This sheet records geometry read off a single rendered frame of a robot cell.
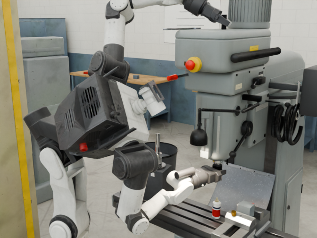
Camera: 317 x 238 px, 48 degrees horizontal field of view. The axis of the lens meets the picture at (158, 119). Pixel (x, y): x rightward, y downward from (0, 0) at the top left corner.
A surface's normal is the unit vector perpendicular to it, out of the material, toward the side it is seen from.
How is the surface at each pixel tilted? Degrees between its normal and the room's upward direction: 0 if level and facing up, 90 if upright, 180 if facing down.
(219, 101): 90
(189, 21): 90
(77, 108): 75
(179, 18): 90
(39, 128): 90
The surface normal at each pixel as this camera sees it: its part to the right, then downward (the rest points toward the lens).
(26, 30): -0.61, 0.21
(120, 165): -0.77, 0.11
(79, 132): -0.72, -0.09
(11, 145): 0.79, 0.16
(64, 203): -0.33, 0.25
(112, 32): -0.18, -0.24
